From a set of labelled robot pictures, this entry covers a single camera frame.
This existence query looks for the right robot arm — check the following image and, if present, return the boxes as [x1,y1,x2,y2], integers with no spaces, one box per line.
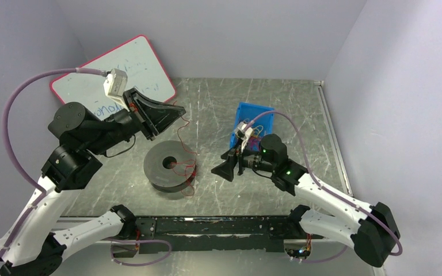
[211,134,401,267]

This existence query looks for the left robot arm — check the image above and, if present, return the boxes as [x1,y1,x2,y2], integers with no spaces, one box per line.
[0,89,186,275]

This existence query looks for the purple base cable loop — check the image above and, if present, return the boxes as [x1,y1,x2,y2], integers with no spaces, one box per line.
[109,238,173,267]

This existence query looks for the grey cable spool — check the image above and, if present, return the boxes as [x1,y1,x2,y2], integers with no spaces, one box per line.
[143,140,197,193]

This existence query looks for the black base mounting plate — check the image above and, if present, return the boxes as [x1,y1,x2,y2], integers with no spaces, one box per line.
[115,215,308,254]

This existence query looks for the aluminium rail frame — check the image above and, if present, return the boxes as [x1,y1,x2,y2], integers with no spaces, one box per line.
[45,80,387,276]

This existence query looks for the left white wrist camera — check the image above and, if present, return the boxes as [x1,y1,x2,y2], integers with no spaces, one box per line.
[103,68,128,108]

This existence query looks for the pink framed whiteboard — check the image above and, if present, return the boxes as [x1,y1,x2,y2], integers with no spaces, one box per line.
[49,35,177,120]

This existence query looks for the blue plastic bin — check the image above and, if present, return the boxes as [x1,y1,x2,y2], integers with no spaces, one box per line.
[229,101,276,150]

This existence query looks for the red wire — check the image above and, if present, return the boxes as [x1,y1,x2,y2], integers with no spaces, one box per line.
[167,100,199,198]

